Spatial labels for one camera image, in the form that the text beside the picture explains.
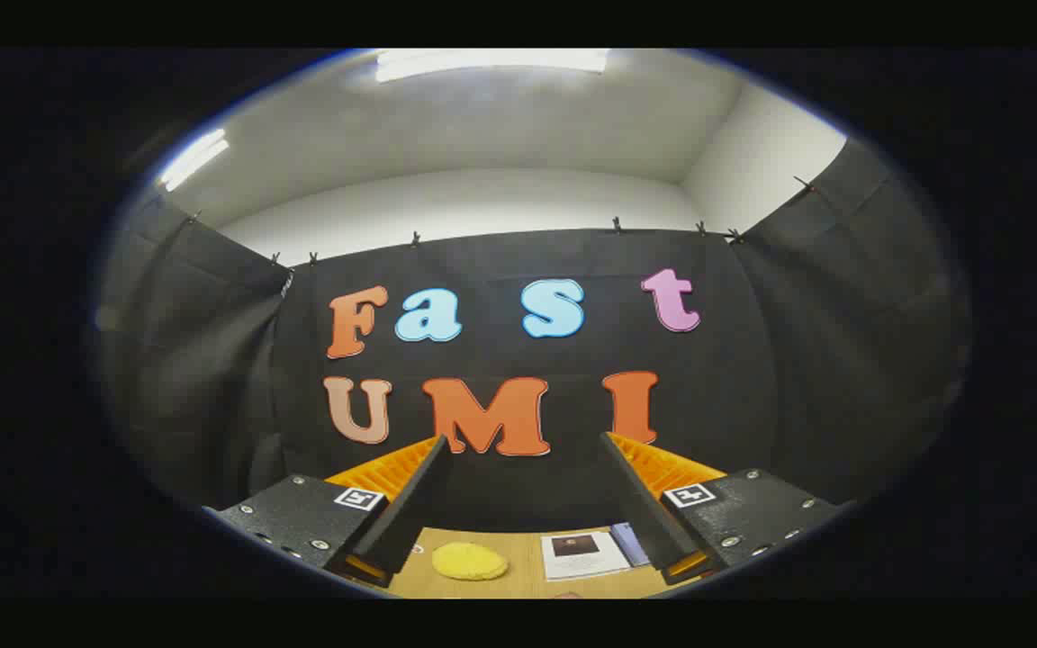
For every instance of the yellow round plush cushion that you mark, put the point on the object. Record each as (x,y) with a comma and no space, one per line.
(469,561)

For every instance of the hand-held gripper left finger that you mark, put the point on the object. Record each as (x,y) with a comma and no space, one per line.
(415,504)

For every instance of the row of black cloth clips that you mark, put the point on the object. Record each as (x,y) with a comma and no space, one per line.
(616,225)

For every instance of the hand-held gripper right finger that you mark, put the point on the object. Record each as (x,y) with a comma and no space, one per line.
(640,504)

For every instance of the blue book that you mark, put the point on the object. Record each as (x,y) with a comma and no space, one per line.
(631,543)

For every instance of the long ceiling light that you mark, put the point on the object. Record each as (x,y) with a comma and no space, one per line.
(193,157)

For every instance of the white book with portrait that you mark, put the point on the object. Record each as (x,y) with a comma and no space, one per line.
(583,556)

